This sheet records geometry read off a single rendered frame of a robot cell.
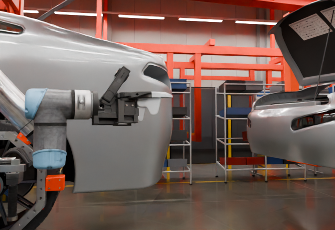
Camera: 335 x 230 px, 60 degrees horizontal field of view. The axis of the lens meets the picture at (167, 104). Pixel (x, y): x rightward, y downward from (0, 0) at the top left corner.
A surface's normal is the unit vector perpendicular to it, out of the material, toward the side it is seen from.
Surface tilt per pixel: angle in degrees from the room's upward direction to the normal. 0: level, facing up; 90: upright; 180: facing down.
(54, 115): 90
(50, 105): 90
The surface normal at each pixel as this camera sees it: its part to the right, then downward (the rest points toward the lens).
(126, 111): 0.37, -0.18
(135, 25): 0.14, -0.06
